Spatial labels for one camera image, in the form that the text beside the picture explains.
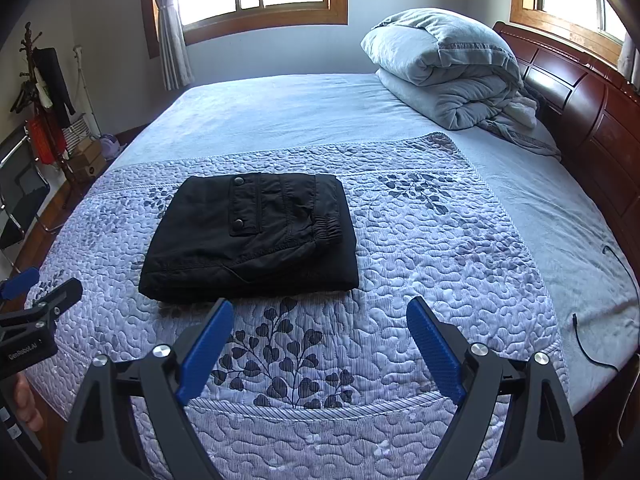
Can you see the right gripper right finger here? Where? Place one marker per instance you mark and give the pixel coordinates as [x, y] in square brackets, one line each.
[539, 439]

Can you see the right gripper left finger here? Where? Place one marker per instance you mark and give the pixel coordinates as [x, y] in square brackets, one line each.
[102, 440]

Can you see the black pants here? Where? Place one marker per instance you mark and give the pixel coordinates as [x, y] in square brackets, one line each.
[252, 236]

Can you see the left hand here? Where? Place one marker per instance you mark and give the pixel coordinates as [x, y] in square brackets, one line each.
[26, 408]

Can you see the light blue bed sheet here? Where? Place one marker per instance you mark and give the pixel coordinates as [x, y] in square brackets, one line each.
[589, 279]

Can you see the black metal chair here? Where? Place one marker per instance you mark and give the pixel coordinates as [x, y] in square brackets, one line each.
[24, 189]

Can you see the cardboard box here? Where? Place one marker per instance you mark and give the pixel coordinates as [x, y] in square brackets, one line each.
[87, 161]

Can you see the coat rack with clothes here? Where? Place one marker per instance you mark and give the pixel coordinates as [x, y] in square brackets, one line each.
[43, 86]

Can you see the grey curtain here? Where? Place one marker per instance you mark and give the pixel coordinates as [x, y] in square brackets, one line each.
[174, 60]

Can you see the red-brown wooden headboard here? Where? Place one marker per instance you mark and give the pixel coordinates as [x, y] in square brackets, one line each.
[593, 115]

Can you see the folded grey duvet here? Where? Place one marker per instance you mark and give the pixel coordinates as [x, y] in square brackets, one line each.
[458, 73]

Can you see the wooden window above headboard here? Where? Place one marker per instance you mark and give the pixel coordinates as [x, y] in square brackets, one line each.
[592, 25]

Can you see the white wire rack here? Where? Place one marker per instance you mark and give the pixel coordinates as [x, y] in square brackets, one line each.
[83, 124]

